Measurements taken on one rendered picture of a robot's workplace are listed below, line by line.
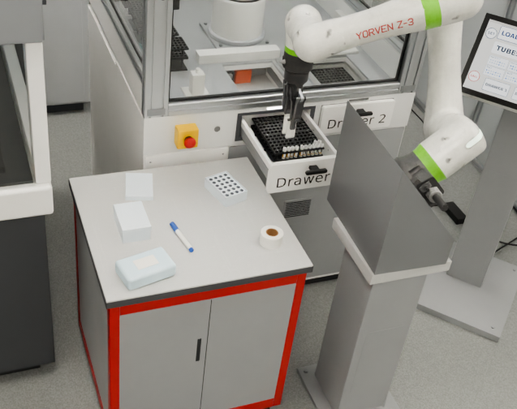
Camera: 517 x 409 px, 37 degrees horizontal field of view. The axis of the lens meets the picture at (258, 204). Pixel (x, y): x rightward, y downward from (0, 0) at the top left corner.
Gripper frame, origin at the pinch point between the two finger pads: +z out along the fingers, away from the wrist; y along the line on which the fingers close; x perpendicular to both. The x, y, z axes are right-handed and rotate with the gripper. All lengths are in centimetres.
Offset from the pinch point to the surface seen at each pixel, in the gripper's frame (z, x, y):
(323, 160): 7.6, 8.5, 10.3
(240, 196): 21.4, -16.5, 5.2
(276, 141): 9.4, -1.0, -6.1
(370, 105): 7.5, 40.6, -19.2
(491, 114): 65, 162, -92
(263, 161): 12.1, -7.7, 0.1
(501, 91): 0, 87, -8
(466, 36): 38, 162, -129
